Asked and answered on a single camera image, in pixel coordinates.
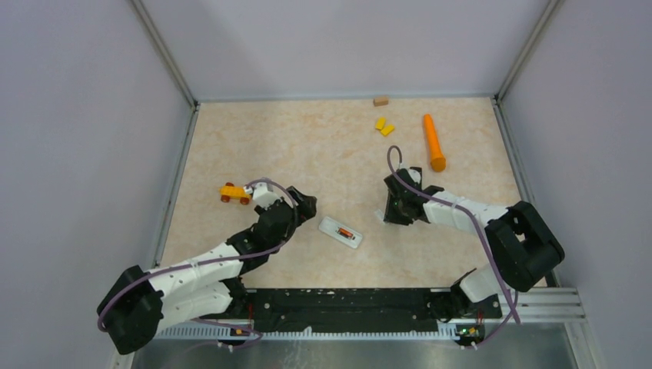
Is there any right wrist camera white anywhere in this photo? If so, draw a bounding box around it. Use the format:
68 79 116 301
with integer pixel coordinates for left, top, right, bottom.
404 167 423 186

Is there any yellow toy car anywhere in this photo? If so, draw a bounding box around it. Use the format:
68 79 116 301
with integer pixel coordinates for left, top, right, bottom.
219 182 251 205

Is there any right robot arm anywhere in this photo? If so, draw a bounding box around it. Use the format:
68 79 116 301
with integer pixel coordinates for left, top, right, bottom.
384 167 565 319

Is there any orange battery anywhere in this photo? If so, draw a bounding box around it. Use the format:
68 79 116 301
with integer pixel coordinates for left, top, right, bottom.
338 228 354 240

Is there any white remote control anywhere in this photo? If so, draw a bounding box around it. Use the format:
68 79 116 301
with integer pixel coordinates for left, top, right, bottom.
318 217 363 249

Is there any yellow block left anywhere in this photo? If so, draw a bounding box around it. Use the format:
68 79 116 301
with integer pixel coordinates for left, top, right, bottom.
374 117 386 131

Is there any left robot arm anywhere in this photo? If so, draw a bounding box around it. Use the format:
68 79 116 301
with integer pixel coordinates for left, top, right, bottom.
97 178 318 355

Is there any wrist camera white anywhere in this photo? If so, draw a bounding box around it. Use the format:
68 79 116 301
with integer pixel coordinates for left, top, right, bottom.
243 181 278 209
404 167 423 186

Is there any tan wooden block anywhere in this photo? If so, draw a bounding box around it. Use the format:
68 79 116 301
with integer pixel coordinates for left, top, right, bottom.
372 96 389 107

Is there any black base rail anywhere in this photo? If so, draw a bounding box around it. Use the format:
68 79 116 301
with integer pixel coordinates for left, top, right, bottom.
239 288 460 334

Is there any orange toy carrot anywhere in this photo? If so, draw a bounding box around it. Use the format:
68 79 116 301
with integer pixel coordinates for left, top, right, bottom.
423 114 447 172

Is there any yellow block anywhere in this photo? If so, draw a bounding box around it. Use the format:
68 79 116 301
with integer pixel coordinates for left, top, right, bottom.
374 117 386 131
380 125 395 136

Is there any yellow block right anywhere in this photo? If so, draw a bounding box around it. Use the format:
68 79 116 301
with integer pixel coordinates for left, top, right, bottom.
380 125 395 136

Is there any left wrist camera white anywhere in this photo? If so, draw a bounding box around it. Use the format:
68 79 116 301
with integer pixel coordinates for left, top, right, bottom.
243 181 278 209

